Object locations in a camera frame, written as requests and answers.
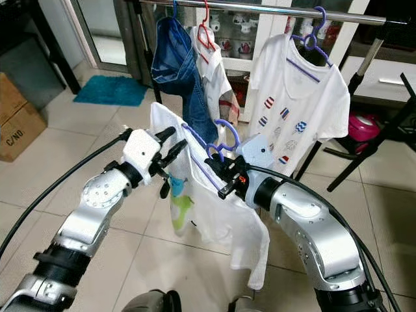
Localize red hanger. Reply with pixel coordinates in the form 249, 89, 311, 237
197, 0, 218, 51

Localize grey curtain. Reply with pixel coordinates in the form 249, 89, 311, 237
114, 0, 157, 88

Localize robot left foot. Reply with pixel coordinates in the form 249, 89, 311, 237
122, 289, 181, 312

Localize metal clothes rack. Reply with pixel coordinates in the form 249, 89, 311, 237
136, 0, 391, 181

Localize pink appliance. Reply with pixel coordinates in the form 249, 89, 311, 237
348, 110, 381, 144

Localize white t-shirt green print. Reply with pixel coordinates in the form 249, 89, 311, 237
148, 103, 270, 291

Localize cardboard box printed letters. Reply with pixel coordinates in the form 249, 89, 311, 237
0, 71, 47, 163

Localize blue denim garment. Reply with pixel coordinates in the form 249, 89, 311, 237
151, 16, 218, 145

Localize pale blue right wrist camera mount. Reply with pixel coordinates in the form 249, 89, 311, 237
236, 135, 274, 209

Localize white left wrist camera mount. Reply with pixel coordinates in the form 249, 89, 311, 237
125, 129, 162, 175

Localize black desk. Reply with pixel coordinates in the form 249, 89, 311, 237
0, 0, 67, 95

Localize dark grey panel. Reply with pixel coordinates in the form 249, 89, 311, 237
0, 36, 62, 98

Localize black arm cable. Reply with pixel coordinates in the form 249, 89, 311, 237
0, 130, 132, 255
246, 166, 402, 312

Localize glass sliding door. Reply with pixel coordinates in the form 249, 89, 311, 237
39, 0, 124, 73

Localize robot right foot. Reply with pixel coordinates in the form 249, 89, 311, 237
227, 296, 257, 312

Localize teal floor mat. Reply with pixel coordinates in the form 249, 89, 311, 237
73, 75, 149, 107

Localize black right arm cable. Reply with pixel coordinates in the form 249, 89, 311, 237
246, 166, 402, 312

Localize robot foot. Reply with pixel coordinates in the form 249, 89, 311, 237
122, 289, 181, 312
227, 296, 257, 312

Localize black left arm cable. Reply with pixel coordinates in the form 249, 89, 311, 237
0, 130, 132, 255

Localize white t-shirt flag prints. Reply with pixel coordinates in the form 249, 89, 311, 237
246, 32, 352, 176

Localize white shirt plaid cuff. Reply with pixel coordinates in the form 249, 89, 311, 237
192, 26, 241, 127

